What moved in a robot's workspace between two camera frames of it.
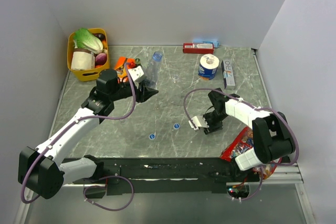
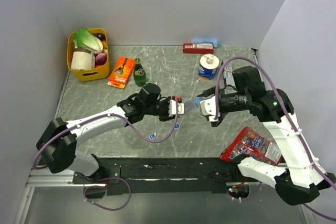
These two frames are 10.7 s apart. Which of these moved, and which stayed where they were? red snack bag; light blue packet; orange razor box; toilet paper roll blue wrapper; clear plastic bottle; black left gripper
Moved: clear plastic bottle; black left gripper
Stayed: red snack bag; toilet paper roll blue wrapper; orange razor box; light blue packet
